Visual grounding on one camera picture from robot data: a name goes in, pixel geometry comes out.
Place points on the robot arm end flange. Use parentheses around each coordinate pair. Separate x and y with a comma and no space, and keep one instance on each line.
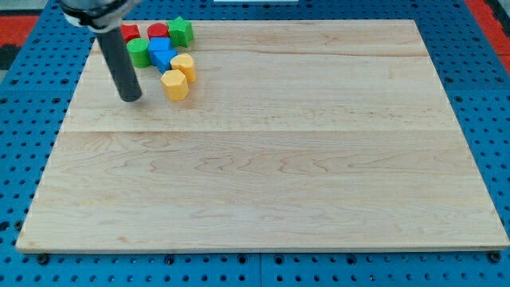
(100,16)

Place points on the light wooden board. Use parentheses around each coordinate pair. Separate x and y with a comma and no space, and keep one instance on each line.
(296,137)

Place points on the yellow hexagon block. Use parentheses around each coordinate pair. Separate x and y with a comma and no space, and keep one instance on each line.
(175,85)

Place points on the yellow rounded block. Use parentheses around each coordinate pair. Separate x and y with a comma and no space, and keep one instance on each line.
(185,63)

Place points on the blue angled block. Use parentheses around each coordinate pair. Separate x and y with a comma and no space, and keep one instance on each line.
(162,59)

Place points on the blue cube block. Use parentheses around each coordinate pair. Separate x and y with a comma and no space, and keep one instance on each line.
(157,44)

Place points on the green star block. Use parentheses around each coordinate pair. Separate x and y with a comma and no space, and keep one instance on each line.
(181,32)

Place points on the green cylinder block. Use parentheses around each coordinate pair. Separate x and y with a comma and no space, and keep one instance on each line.
(138,52)

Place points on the red cylinder block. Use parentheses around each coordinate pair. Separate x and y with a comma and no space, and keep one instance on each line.
(157,30)

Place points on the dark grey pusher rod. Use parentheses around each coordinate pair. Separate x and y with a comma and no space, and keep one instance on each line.
(119,64)

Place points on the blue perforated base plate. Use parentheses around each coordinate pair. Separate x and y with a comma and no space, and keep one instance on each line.
(470,54)

